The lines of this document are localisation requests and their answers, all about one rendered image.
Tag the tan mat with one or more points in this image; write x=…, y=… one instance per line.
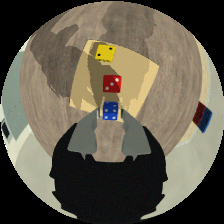
x=137, y=72

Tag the yellow die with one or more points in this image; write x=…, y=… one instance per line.
x=105, y=53

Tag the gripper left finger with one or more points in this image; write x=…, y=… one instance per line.
x=79, y=140

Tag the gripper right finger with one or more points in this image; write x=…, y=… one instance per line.
x=139, y=142

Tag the red die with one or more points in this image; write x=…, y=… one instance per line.
x=111, y=83

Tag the blue die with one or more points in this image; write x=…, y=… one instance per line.
x=110, y=110

